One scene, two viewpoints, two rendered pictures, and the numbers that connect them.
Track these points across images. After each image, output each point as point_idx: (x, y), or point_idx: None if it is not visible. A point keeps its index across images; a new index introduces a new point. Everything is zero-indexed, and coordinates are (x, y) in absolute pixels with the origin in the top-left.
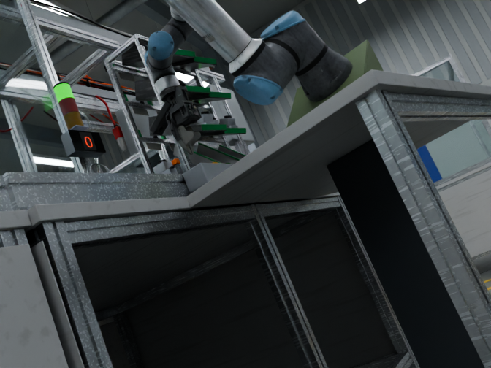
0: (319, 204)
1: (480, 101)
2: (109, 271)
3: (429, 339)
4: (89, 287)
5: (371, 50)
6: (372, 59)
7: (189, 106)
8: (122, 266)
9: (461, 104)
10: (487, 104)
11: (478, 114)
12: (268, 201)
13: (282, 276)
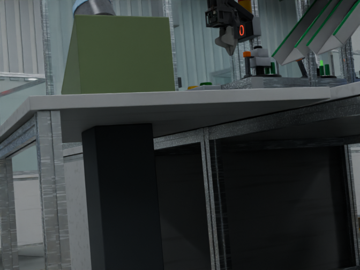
0: (313, 115)
1: (21, 129)
2: (291, 128)
3: None
4: (342, 124)
5: (75, 29)
6: (73, 45)
7: (210, 14)
8: (293, 127)
9: (16, 139)
10: (24, 131)
11: (23, 144)
12: (217, 124)
13: (207, 199)
